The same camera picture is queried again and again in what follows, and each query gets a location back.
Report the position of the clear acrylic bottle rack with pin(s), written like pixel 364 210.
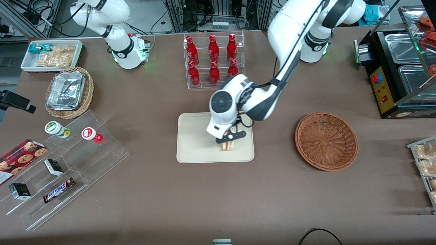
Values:
pixel 201 85

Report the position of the small black box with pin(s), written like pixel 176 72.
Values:
pixel 19 191
pixel 53 166

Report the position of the steel warmer pan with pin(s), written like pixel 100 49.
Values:
pixel 414 81
pixel 402 47

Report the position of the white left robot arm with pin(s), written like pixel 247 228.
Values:
pixel 289 27

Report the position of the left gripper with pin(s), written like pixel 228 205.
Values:
pixel 235 125

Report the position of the snickers chocolate bar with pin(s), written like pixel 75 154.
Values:
pixel 58 190

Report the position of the red cola bottle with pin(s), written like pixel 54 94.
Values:
pixel 214 75
pixel 213 47
pixel 191 49
pixel 233 69
pixel 232 47
pixel 193 75

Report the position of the beige plastic tray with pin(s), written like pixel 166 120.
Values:
pixel 194 139

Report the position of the grey device edge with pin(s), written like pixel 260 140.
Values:
pixel 222 242

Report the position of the white power strip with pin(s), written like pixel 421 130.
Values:
pixel 220 24

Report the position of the white rectangular snack bin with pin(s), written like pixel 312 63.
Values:
pixel 27 64

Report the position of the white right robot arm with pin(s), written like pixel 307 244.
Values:
pixel 117 13

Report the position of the light wicker basket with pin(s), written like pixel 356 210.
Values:
pixel 89 92

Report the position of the red lid drink bottle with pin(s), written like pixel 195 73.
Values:
pixel 89 133

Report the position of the brown wicker basket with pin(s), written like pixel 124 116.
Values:
pixel 325 141

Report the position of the wrapped bread bag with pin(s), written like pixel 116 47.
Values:
pixel 427 167
pixel 425 151
pixel 433 197
pixel 433 184

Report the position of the red fried food piece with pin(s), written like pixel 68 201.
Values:
pixel 426 23

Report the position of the tray of packaged pastries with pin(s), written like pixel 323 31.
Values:
pixel 411 147

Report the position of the black food warmer case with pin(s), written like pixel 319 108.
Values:
pixel 383 92

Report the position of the clear bag of crackers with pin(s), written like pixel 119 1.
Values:
pixel 56 57

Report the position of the red cookie box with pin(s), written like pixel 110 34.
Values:
pixel 20 158

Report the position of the clear acrylic stepped stand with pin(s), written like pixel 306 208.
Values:
pixel 98 160

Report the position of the green lid drink bottle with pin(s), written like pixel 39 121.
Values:
pixel 54 128

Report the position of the stack of foil containers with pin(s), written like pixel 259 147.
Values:
pixel 66 90

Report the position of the triangular sandwich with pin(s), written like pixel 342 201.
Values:
pixel 229 145

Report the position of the teal snack packet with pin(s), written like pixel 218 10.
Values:
pixel 35 48

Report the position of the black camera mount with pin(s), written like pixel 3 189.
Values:
pixel 15 100

